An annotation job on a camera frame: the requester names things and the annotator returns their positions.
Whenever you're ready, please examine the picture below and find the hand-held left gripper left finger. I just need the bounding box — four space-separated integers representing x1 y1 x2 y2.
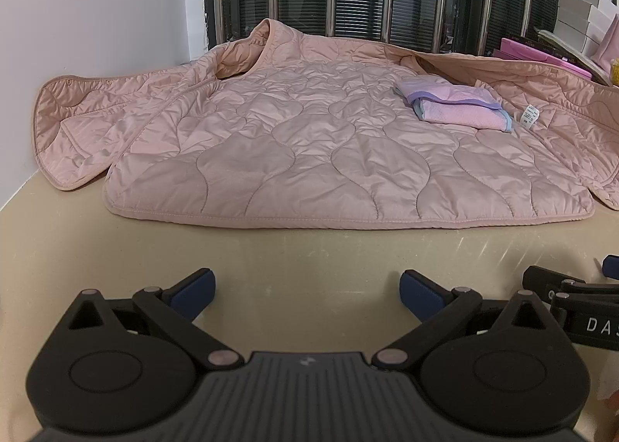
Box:
46 268 245 372

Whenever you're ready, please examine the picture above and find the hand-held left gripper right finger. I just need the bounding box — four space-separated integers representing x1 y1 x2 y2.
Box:
371 269 571 372

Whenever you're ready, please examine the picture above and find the pink blue purple-trimmed garment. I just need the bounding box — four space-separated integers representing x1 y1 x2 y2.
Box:
393 79 514 133

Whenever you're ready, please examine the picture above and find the pink quilted jacket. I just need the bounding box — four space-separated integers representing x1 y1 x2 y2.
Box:
31 18 619 230

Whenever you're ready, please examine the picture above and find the pink cushion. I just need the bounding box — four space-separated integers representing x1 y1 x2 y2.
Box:
591 14 619 70

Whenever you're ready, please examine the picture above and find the pink flat box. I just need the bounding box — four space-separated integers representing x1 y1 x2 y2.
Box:
493 37 593 80

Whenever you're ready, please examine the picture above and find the stack of white boxes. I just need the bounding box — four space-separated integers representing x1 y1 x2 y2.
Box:
554 0 619 56

